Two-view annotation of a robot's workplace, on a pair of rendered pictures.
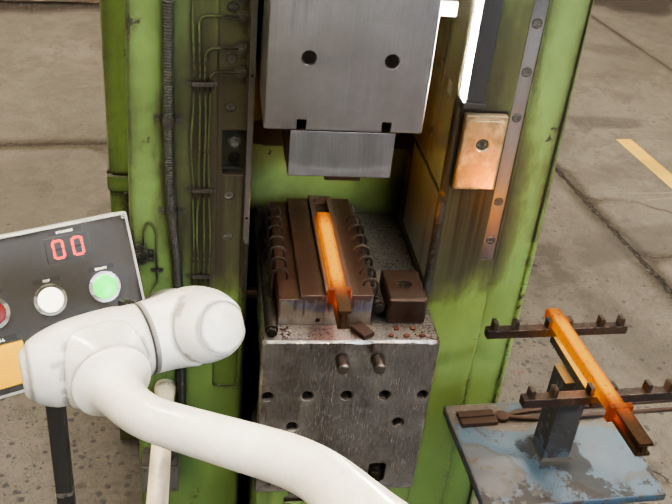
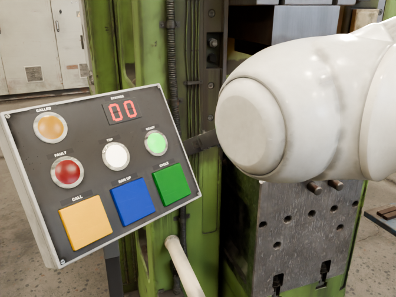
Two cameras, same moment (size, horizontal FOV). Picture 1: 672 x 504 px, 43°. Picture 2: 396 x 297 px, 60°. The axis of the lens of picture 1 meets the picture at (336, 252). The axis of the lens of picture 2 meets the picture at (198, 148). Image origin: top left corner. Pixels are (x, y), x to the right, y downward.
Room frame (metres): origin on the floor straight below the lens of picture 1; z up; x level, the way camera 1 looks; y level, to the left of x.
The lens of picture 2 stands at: (0.61, 0.45, 1.36)
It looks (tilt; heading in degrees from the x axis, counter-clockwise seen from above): 23 degrees down; 350
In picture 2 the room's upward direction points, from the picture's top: straight up
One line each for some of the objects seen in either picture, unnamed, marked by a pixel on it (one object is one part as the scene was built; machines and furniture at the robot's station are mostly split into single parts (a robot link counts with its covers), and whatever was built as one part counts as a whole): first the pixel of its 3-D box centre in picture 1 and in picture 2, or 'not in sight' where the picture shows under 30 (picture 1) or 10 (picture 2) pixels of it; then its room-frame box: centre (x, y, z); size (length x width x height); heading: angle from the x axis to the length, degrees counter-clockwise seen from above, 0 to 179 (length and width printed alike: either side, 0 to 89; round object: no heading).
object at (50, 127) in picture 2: not in sight; (50, 127); (1.22, 0.61, 1.16); 0.05 x 0.03 x 0.04; 100
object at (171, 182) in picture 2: not in sight; (171, 184); (1.26, 0.39, 1.01); 0.07 x 0.05 x 0.07; 125
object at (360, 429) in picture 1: (329, 342); (264, 192); (1.71, -0.01, 0.69); 0.56 x 0.38 x 0.45; 10
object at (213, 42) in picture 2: (234, 150); (213, 50); (1.60, 0.23, 1.24); 0.03 x 0.03 x 0.07; 10
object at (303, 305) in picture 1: (315, 254); not in sight; (1.69, 0.05, 0.96); 0.42 x 0.20 x 0.09; 10
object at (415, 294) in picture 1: (402, 296); not in sight; (1.57, -0.16, 0.95); 0.12 x 0.08 x 0.06; 10
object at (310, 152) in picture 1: (329, 110); (265, 22); (1.69, 0.05, 1.32); 0.42 x 0.20 x 0.10; 10
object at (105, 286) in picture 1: (105, 286); (156, 142); (1.30, 0.42, 1.09); 0.05 x 0.03 x 0.04; 100
